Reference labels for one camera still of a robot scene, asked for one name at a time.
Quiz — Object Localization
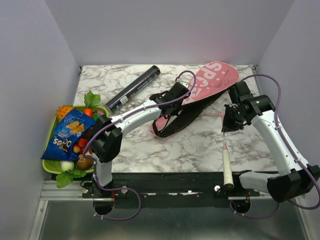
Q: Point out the pink racket bag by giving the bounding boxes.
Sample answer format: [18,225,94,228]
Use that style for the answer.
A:
[149,61,240,138]

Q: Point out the black shuttlecock tube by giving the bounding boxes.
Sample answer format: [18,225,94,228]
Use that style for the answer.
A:
[104,65,161,113]

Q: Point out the pink badminton racket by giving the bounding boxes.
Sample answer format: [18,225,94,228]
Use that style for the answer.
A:
[203,94,235,190]

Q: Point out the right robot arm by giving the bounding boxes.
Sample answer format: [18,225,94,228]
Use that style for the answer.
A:
[221,81,320,203]

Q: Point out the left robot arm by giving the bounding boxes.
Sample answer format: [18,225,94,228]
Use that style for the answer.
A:
[88,82,190,198]

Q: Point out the pink toy fruit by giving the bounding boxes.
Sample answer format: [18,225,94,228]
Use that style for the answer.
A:
[96,110,106,116]

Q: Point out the orange toy carrot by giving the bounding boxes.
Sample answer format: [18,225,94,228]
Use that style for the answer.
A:
[83,108,93,118]

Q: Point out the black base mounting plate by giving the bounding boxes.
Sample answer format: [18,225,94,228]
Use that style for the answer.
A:
[90,172,260,209]

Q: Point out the red toy cherries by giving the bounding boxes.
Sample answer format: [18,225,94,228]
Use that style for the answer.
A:
[72,138,88,154]

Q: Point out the blue Doritos chip bag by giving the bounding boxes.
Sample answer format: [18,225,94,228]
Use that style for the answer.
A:
[41,108,96,162]

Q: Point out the brown toy mushroom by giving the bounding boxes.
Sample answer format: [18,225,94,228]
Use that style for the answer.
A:
[76,154,94,171]

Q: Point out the orange toy pineapple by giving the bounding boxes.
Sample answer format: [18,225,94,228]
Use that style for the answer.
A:
[56,105,74,122]

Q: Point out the white toy onion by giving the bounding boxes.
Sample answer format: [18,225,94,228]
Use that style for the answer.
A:
[60,161,75,172]

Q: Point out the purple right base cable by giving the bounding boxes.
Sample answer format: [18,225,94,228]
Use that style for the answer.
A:
[229,199,280,220]

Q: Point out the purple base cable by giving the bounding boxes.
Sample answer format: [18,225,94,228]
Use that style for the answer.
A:
[229,199,280,220]
[93,187,142,221]

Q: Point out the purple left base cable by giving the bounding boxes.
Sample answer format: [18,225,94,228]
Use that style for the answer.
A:
[93,187,142,221]

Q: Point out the left aluminium rail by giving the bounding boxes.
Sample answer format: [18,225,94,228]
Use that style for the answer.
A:
[39,180,112,202]

